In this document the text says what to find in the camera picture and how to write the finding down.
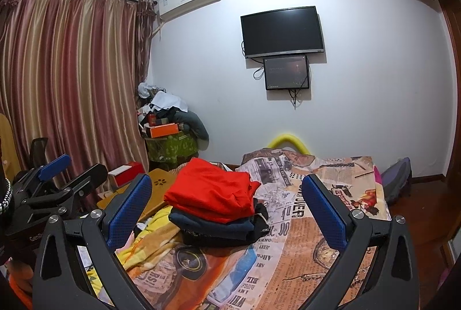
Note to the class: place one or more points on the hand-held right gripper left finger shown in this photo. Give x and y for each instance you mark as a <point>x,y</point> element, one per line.
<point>129,212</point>

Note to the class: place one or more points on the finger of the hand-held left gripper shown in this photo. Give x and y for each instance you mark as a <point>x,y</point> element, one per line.
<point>54,164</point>
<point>88,176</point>

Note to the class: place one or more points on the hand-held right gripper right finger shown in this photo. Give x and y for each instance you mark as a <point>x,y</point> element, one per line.
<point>324,212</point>

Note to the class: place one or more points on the red zip jacket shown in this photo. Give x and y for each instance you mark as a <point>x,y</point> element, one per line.
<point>209,187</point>

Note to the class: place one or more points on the person's left forearm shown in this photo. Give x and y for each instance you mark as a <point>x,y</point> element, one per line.
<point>3,169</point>

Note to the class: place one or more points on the pile of clothes and boxes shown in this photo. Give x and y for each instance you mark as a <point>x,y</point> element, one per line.
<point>165,101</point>

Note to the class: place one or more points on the black mesh chair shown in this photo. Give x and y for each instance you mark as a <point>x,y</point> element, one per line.
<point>38,149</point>

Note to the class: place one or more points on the yellow cloth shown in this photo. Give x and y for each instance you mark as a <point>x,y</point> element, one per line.
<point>155,223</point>

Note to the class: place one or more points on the wooden folding lap table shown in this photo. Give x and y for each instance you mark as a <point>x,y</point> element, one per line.
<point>164,193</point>

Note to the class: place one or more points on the red box with white lid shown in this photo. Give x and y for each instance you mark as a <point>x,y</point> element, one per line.
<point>131,167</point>

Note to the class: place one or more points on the orange cloth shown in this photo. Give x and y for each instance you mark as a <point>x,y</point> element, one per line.
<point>16,284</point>

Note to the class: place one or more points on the newspaper print blanket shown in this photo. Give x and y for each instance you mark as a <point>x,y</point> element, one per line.
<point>284,248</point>

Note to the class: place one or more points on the multicolour fleece blanket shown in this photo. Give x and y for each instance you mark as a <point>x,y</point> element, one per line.
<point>377,175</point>

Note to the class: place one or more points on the green cloth-covered stand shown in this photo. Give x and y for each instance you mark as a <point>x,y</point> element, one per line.
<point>173,148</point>

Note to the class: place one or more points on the grey purple backpack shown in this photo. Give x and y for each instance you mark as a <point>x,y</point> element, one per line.
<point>396,178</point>

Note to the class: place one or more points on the striped curtain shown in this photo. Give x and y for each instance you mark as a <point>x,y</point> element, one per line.
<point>72,79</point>

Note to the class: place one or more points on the orange box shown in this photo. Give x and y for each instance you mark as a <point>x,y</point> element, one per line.
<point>164,130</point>

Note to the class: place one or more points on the black garment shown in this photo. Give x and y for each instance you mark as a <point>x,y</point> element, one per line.
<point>223,236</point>

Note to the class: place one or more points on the small black wall monitor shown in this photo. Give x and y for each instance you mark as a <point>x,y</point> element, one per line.
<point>286,72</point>

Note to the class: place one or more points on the black wall television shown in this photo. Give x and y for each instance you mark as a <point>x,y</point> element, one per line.
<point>282,31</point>

